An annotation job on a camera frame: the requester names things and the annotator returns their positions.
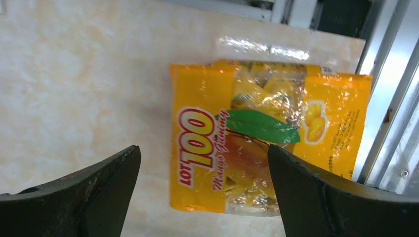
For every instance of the orange candy bag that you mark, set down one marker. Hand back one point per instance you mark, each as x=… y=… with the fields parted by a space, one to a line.
x=227 y=114

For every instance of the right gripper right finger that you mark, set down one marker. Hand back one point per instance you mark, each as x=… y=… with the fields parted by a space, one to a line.
x=314 y=202

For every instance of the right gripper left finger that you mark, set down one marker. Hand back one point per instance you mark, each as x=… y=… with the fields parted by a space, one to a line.
x=91 y=202

